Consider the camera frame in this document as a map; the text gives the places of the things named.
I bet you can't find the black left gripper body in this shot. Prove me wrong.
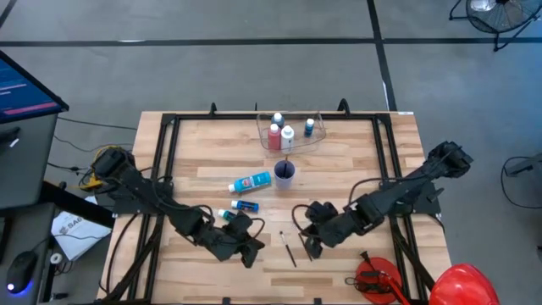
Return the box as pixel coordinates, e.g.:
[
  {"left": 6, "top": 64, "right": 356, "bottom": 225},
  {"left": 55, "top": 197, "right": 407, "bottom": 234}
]
[{"left": 196, "top": 210, "right": 260, "bottom": 263}]

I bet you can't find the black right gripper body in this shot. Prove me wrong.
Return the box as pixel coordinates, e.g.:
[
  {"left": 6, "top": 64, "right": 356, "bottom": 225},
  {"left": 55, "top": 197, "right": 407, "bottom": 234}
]
[{"left": 303, "top": 201, "right": 340, "bottom": 249}]

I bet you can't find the small green paint bottle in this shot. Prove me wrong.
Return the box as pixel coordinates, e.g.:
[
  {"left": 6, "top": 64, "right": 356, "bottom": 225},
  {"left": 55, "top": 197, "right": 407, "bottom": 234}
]
[{"left": 217, "top": 208, "right": 238, "bottom": 224}]

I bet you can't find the large turquoise paint bottle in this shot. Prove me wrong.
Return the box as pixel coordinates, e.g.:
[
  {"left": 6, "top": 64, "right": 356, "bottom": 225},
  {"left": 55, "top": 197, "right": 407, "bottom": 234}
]
[{"left": 227, "top": 171, "right": 273, "bottom": 194}]

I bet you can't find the large white paint bottle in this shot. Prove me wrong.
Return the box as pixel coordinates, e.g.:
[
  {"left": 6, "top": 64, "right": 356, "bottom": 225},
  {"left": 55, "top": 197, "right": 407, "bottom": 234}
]
[{"left": 280, "top": 125, "right": 296, "bottom": 153}]

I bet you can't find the large red paint bottle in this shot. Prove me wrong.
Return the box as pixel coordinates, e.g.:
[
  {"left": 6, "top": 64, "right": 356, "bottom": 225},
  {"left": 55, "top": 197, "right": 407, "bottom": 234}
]
[{"left": 267, "top": 123, "right": 282, "bottom": 152}]

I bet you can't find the lilac plastic cup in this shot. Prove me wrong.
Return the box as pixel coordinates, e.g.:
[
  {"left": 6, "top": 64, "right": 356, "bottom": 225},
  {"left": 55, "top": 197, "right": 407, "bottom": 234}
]
[{"left": 273, "top": 158, "right": 296, "bottom": 191}]

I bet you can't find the clear plastic bin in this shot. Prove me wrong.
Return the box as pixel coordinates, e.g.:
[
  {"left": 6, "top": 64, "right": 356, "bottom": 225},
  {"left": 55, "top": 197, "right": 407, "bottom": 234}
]
[{"left": 256, "top": 112, "right": 327, "bottom": 158}]

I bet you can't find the white printed paper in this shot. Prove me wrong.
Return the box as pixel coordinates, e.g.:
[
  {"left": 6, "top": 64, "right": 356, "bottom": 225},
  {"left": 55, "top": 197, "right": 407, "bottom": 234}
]
[{"left": 50, "top": 195, "right": 113, "bottom": 262}]

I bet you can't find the black desk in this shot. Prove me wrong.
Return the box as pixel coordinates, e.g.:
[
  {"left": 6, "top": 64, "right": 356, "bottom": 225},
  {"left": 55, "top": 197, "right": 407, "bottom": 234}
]
[{"left": 0, "top": 181, "right": 115, "bottom": 305}]

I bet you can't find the black computer mouse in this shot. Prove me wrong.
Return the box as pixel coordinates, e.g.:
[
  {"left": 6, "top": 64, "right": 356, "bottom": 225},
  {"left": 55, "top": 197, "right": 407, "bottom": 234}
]
[{"left": 5, "top": 250, "right": 38, "bottom": 296}]

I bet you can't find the grey cabinet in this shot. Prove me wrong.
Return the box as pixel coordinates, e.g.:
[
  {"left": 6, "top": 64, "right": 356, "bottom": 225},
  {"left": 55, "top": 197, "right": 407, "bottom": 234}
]
[{"left": 0, "top": 113, "right": 58, "bottom": 211}]

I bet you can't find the grey stand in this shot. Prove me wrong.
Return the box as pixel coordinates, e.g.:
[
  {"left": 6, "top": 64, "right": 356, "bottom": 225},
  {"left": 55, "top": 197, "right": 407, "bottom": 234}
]
[{"left": 506, "top": 152, "right": 542, "bottom": 179}]

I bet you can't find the blue screen computer monitor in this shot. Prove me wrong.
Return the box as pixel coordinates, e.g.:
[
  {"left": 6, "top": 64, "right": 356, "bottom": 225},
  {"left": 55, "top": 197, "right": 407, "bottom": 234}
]
[{"left": 0, "top": 49, "right": 69, "bottom": 125}]

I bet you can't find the black floor fan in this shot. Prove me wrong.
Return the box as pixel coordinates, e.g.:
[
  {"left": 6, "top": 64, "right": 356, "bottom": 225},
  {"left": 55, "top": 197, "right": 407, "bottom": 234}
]
[{"left": 448, "top": 0, "right": 542, "bottom": 53}]

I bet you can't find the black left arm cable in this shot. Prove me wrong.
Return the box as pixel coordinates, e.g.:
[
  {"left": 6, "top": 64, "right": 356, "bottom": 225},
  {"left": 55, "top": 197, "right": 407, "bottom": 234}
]
[{"left": 202, "top": 205, "right": 267, "bottom": 247}]

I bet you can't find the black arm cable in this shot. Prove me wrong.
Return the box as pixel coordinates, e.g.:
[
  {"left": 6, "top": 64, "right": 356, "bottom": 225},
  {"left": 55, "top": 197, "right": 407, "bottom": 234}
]
[
  {"left": 290, "top": 176, "right": 424, "bottom": 238},
  {"left": 202, "top": 205, "right": 267, "bottom": 247}
]

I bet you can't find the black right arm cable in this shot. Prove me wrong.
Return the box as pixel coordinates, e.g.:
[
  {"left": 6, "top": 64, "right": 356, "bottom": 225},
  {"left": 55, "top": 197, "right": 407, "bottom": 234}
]
[{"left": 290, "top": 176, "right": 424, "bottom": 238}]

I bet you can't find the black lamp power cord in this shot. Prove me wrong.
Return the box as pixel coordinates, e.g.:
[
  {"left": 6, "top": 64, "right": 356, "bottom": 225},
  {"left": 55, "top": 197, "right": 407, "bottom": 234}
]
[{"left": 345, "top": 249, "right": 382, "bottom": 296}]

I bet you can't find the black metal table frame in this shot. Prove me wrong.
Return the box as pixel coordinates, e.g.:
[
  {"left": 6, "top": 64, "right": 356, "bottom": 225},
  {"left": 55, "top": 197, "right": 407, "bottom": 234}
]
[{"left": 99, "top": 110, "right": 437, "bottom": 305}]

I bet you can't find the yellow cable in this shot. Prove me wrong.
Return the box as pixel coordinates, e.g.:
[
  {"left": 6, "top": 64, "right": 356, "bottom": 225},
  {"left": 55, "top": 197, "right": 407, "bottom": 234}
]
[{"left": 78, "top": 145, "right": 124, "bottom": 191}]

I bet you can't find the black floor cable loop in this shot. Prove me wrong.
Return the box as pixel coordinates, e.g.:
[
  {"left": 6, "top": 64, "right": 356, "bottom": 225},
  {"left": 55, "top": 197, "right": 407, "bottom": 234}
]
[{"left": 501, "top": 155, "right": 542, "bottom": 209}]

